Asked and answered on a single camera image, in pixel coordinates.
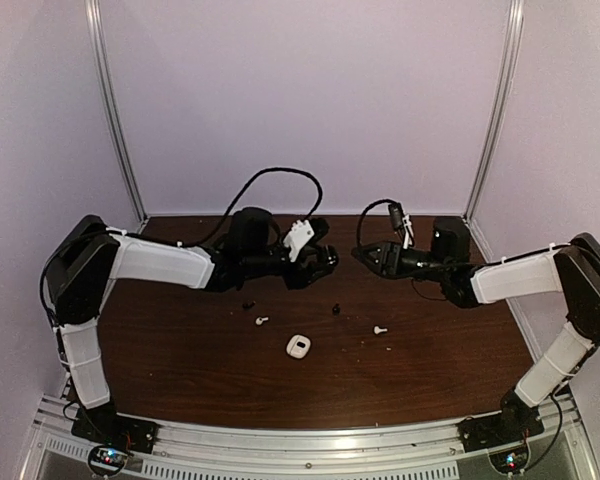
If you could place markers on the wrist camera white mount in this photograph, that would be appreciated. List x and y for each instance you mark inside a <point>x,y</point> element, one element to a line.
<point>303,233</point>
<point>400,217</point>

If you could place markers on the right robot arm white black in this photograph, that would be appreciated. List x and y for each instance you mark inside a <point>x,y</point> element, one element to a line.
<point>571,269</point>

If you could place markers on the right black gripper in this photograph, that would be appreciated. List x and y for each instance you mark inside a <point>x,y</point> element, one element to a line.
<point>366,252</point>

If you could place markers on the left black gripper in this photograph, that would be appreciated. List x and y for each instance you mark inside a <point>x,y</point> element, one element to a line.
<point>300,276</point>

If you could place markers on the left aluminium frame post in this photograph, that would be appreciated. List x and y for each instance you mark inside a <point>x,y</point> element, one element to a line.
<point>115,127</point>

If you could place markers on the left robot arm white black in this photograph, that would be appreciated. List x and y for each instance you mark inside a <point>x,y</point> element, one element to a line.
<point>76,278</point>

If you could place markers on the right aluminium frame post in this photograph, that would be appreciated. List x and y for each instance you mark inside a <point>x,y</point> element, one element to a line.
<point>509,59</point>

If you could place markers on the aluminium frame post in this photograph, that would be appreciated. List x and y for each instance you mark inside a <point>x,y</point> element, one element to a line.
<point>115,127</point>
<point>509,59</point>

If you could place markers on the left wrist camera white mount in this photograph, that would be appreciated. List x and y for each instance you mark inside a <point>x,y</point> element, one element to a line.
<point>303,233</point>

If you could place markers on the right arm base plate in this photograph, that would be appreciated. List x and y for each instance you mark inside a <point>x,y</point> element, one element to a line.
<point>487,432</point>

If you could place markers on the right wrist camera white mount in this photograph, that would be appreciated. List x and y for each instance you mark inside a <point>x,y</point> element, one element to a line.
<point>400,217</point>

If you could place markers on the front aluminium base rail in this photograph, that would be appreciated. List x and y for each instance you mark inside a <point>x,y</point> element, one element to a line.
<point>430,450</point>

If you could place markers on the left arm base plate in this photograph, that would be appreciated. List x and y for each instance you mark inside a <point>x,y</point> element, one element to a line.
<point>121,432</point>

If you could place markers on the white earbud charging case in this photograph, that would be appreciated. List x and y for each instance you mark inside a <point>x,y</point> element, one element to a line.
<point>298,346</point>

